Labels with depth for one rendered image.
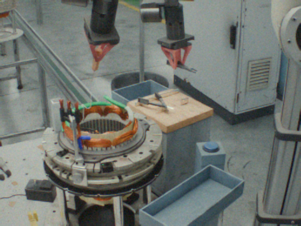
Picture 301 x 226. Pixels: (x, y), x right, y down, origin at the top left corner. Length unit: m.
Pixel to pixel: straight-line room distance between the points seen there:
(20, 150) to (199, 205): 0.92
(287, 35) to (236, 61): 2.47
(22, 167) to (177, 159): 0.60
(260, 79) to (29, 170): 2.38
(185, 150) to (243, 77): 2.13
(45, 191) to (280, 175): 0.74
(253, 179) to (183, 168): 1.58
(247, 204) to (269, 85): 1.29
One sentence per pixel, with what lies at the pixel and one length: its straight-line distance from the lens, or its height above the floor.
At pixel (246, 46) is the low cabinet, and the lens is 3.35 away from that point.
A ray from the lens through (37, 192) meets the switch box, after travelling 1.42.
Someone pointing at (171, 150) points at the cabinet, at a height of 0.97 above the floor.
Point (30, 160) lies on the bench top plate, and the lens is 1.66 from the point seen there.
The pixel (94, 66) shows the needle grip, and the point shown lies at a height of 1.28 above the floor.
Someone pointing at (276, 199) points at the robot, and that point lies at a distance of 1.15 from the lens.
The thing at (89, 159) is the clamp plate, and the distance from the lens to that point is 1.03.
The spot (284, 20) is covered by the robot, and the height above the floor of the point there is 1.46.
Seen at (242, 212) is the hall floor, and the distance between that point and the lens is 2.63.
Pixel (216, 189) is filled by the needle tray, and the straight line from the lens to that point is 1.06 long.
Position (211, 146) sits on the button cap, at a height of 1.04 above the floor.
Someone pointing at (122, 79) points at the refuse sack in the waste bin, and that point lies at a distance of 3.00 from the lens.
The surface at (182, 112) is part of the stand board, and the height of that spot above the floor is 1.06.
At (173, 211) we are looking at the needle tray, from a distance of 0.99.
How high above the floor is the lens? 1.65
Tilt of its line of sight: 26 degrees down
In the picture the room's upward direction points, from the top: straight up
